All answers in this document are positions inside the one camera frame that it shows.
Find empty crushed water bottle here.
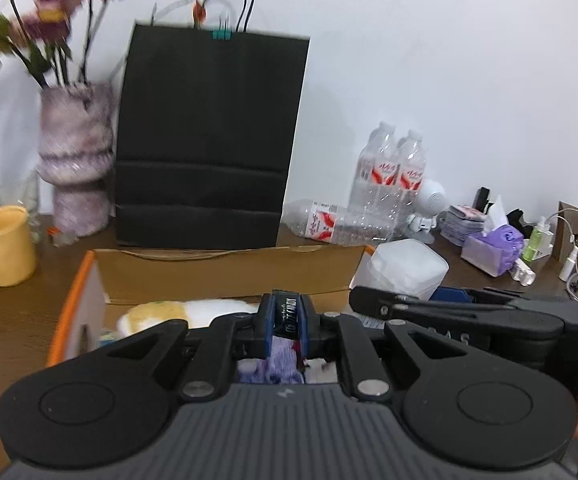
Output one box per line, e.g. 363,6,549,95
283,199,394,246

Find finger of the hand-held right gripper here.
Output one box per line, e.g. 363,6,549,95
349,285,566,341
431,286,534,311

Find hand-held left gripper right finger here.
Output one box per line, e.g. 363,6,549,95
298,292,470,403

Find white tissue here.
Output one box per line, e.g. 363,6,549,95
304,357,338,385

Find clear water bottle red label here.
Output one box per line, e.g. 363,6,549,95
350,121,398,211
391,129,427,221

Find translucent plastic wipes container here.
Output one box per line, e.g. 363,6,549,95
351,239,450,306

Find black paper bag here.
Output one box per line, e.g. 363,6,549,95
114,0,312,251

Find green binder clip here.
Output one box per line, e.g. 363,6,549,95
211,12,233,42

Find small white plastic holder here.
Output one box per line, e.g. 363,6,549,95
510,259,537,285

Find purple and white vase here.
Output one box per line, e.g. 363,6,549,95
36,82,114,237

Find clear drinking glass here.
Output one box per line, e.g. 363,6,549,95
0,172,42,243

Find white spray bottle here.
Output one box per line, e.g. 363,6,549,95
559,246,578,282

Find green spray bottle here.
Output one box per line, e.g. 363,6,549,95
523,216,550,262

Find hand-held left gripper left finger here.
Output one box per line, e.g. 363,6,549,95
104,291,276,402

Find yellow mug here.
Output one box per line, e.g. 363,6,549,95
0,205,37,291

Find orange and white plush toy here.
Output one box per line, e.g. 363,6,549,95
116,297,260,337

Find purple tissue box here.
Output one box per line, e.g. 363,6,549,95
461,195,526,278

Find white robot figurine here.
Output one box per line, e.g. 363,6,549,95
405,178,447,243

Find dried pink roses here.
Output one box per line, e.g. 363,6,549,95
0,0,144,88

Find brown cardboard piece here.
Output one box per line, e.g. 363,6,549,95
554,201,578,276

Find red cardboard box pumpkin print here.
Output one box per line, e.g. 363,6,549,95
46,244,377,368

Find purple knit drawstring pouch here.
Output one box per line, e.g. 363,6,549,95
237,337,304,386

